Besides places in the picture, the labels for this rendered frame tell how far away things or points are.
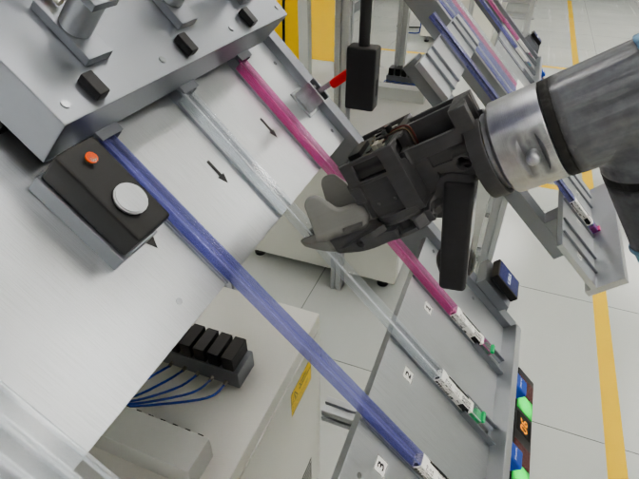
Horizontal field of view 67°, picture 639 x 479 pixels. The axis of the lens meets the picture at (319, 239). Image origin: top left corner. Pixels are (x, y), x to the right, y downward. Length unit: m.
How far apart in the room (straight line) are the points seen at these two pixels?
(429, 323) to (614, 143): 0.33
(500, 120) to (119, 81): 0.28
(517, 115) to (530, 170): 0.04
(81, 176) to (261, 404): 0.52
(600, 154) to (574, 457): 1.29
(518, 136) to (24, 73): 0.33
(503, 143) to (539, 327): 1.54
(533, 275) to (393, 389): 1.62
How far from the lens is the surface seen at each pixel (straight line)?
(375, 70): 0.36
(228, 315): 0.91
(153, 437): 0.73
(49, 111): 0.36
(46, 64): 0.38
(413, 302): 0.61
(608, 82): 0.37
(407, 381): 0.55
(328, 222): 0.46
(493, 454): 0.65
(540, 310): 1.96
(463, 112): 0.39
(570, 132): 0.37
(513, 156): 0.38
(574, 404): 1.71
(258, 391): 0.80
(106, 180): 0.36
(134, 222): 0.35
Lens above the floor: 1.26
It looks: 37 degrees down
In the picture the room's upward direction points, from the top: straight up
